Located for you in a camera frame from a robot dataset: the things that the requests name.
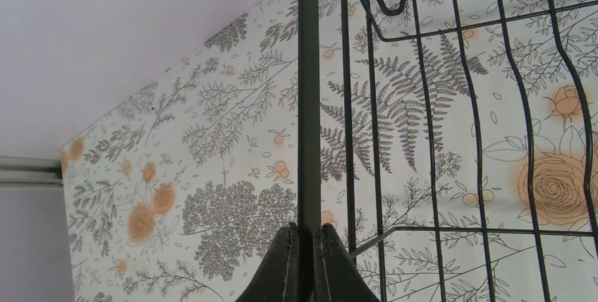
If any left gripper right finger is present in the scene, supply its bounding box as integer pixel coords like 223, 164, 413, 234
313, 224, 379, 302

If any black wire dish rack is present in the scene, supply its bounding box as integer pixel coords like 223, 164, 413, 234
320, 0, 597, 301

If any floral patterned table mat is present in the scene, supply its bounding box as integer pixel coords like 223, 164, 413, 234
59, 0, 598, 302

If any aluminium rail frame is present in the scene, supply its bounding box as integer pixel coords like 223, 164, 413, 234
1, 156, 63, 188

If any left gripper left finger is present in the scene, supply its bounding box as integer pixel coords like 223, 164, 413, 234
237, 223, 300, 302

